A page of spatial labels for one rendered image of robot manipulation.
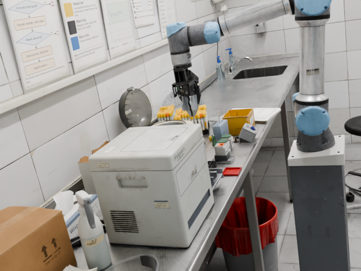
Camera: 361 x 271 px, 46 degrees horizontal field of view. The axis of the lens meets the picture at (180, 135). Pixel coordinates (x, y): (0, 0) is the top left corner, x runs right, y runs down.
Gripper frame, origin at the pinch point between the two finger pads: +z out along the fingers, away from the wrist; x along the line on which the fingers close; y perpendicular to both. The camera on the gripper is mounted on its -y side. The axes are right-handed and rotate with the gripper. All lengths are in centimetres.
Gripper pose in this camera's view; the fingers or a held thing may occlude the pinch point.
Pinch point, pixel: (193, 113)
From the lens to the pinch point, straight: 170.0
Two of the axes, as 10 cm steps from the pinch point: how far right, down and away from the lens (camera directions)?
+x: 9.1, -0.4, -4.0
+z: 1.8, 9.4, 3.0
